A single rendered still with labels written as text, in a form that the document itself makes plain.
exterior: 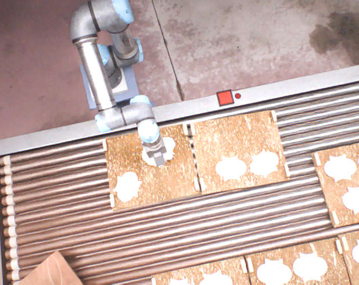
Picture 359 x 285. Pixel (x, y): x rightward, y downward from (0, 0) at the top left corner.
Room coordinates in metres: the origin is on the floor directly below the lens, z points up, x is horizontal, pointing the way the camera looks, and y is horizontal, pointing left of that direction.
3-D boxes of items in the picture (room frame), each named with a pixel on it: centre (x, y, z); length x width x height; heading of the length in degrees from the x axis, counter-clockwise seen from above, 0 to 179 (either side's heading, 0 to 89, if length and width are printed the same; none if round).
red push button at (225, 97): (0.73, -0.26, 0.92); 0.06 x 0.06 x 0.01; 1
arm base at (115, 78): (0.98, 0.31, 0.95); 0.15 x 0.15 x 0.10
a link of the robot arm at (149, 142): (0.50, 0.11, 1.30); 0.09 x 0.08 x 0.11; 7
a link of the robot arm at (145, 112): (0.59, 0.14, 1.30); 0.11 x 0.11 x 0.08; 7
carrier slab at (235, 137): (0.45, -0.26, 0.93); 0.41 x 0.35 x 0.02; 89
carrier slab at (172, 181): (0.46, 0.16, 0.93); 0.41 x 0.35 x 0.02; 90
